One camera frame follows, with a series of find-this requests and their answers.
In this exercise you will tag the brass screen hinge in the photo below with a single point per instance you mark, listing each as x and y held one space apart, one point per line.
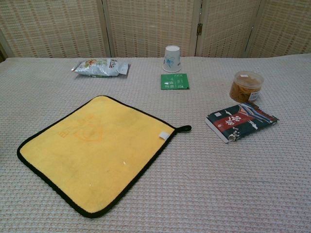
199 28

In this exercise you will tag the woven folding screen panel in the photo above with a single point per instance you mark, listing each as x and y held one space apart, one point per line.
226 26
150 24
284 26
48 26

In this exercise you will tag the green flat sachet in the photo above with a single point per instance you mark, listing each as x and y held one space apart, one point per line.
175 82

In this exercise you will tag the yellow cloth black trim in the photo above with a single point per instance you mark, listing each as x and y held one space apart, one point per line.
92 150

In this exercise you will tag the white woven tablecloth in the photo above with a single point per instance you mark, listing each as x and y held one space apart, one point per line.
218 182

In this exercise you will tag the white green snack bag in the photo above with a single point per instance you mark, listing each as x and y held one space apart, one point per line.
99 68

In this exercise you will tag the dark green red snack pack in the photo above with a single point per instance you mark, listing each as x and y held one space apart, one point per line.
240 121

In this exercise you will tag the clear plastic jar of snacks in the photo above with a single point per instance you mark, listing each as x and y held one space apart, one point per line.
245 88

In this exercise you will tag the white paper cup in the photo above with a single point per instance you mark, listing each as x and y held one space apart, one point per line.
172 59

